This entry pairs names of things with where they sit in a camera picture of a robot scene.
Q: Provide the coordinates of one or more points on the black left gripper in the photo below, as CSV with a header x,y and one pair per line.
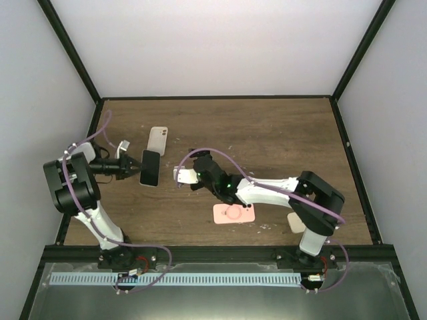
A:
x,y
124,167

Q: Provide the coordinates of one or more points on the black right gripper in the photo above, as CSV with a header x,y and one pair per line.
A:
x,y
199,154

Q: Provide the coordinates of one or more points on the black screen smartphone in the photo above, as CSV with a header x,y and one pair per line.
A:
x,y
149,175

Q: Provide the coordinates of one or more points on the white phone case with ring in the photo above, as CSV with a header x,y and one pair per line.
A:
x,y
157,140

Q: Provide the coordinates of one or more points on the pink phone case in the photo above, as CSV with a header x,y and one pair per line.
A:
x,y
228,214

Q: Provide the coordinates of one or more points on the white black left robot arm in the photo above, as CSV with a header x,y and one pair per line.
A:
x,y
76,193

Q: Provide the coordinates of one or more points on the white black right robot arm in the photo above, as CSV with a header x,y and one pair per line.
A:
x,y
313,200

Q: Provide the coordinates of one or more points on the beige phone case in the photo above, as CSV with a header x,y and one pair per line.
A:
x,y
295,223

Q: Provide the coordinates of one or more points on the grey metal plate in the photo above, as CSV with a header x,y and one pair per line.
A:
x,y
361,291

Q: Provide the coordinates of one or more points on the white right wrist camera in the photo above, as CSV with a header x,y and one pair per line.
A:
x,y
185,176

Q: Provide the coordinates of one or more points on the black aluminium frame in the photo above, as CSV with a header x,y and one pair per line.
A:
x,y
378,251

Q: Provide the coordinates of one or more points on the light blue slotted cable duct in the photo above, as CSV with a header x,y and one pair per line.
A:
x,y
179,279

